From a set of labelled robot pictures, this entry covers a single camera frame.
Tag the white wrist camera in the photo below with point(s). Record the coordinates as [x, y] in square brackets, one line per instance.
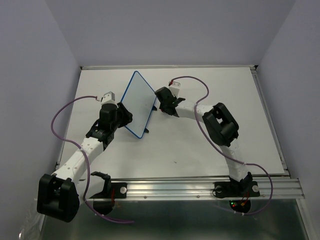
[174, 88]
[107, 98]

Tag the blue-edged small whiteboard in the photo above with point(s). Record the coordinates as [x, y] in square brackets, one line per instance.
[139, 99]

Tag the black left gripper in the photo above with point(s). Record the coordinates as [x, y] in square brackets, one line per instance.
[126, 116]

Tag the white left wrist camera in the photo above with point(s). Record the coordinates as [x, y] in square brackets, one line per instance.
[107, 98]

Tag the metal wire whiteboard stand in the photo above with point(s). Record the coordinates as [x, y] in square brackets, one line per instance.
[147, 130]

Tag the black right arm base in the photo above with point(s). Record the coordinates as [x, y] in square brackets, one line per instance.
[239, 191]

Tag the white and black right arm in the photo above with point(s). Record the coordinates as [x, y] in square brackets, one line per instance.
[220, 125]

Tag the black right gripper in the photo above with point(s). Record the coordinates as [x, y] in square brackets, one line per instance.
[161, 106]

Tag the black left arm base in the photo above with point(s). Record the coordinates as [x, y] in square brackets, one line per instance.
[104, 193]

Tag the white table edge rail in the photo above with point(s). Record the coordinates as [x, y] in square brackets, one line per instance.
[174, 66]

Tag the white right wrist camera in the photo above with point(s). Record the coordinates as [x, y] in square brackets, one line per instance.
[174, 88]

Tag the aluminium front mounting rail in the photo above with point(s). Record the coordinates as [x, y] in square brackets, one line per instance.
[201, 189]

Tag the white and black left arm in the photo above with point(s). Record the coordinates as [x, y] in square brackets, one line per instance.
[57, 193]

